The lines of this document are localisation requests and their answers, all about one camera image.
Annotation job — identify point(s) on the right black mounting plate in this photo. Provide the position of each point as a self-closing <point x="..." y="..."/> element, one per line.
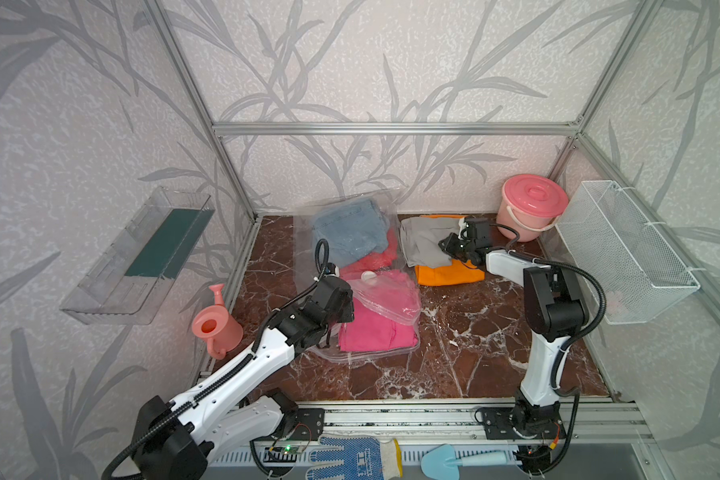
<point x="499" y="423"/>

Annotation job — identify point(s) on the clear plastic wall shelf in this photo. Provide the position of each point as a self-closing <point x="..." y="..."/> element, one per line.
<point x="132" y="278"/>

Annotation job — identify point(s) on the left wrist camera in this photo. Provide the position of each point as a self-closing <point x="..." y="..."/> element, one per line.
<point x="330" y="270"/>

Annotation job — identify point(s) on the orange trousers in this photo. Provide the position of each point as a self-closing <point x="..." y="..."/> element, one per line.
<point x="456" y="273"/>

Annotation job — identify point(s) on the grey white garment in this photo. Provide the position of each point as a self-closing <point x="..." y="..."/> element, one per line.
<point x="420" y="237"/>

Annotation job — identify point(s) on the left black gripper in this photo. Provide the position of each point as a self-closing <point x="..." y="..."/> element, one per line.
<point x="348" y="314"/>

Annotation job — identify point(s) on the white vacuum bag valve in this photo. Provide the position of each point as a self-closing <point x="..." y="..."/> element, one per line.
<point x="368" y="276"/>

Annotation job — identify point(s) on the blue dotted work glove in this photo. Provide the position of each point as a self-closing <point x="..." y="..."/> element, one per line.
<point x="355" y="458"/>

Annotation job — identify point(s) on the pink lidded bucket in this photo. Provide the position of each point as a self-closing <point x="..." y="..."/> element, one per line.
<point x="530" y="205"/>

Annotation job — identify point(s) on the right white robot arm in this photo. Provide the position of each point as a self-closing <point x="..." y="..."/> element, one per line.
<point x="563" y="304"/>

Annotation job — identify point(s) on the pink watering can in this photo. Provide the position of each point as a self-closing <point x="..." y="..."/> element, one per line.
<point x="216" y="327"/>

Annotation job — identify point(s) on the blue towel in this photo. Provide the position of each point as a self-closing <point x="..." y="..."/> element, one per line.
<point x="353" y="230"/>

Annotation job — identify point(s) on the white wire mesh basket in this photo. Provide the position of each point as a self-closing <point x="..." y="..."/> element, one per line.
<point x="608" y="235"/>

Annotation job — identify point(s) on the aluminium frame crossbar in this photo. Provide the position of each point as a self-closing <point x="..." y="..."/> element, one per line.
<point x="228" y="129"/>

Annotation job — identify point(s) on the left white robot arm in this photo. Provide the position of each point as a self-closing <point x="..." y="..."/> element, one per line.
<point x="178" y="439"/>

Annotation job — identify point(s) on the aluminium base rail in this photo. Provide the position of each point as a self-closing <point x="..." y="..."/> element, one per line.
<point x="593" y="421"/>

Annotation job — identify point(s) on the clear plastic vacuum bag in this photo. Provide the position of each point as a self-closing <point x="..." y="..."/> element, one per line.
<point x="305" y="269"/>

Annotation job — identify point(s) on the red garment in bag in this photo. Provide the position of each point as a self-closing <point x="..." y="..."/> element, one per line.
<point x="375" y="261"/>

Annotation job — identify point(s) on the light blue toy shovel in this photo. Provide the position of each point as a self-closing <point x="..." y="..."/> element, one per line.
<point x="442" y="463"/>

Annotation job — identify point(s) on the pink garment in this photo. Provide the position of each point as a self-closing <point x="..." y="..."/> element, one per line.
<point x="386" y="314"/>

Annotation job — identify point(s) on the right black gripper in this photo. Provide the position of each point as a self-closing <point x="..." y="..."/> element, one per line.
<point x="453" y="239"/>

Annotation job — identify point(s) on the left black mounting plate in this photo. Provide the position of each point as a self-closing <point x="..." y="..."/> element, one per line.
<point x="303" y="424"/>

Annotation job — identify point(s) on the black mounting plate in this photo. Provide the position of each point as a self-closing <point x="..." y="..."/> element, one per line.
<point x="499" y="423"/>
<point x="303" y="424"/>

